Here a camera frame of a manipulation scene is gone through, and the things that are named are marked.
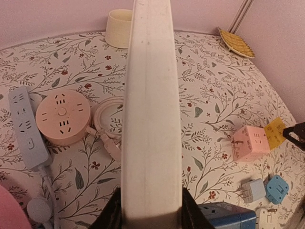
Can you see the yellow cube socket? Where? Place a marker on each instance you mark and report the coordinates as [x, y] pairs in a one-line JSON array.
[[274, 133]]

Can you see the long white power strip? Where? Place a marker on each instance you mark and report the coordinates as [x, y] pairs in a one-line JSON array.
[[151, 186]]

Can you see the pink round power socket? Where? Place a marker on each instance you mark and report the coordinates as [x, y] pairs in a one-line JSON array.
[[63, 117]]

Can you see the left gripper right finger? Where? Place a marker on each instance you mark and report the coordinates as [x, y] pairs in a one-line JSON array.
[[190, 216]]

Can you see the pink cube socket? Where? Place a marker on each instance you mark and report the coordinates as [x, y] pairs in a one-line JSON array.
[[249, 143]]

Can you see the blue cube socket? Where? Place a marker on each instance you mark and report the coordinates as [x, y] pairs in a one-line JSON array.
[[224, 215]]

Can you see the floral tablecloth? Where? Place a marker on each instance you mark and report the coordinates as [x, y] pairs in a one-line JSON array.
[[219, 93]]

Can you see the small light blue adapter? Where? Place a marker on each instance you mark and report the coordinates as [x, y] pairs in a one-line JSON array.
[[252, 190]]

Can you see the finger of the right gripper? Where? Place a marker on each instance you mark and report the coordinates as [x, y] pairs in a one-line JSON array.
[[296, 135]]

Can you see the white plug adapter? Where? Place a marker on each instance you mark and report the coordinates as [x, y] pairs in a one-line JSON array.
[[276, 218]]

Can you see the cream ceramic mug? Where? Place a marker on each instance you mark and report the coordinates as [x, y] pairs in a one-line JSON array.
[[118, 28]]

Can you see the blue square plug adapter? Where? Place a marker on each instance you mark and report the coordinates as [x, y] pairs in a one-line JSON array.
[[276, 190]]

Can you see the yellow woven basket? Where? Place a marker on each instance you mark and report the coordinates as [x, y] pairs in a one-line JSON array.
[[236, 44]]

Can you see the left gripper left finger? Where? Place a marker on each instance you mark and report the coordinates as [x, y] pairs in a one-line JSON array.
[[111, 215]]

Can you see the pink round plate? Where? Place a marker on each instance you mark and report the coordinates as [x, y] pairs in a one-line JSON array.
[[12, 215]]

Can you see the light blue power strip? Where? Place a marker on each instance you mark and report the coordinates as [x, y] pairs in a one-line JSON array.
[[34, 152]]

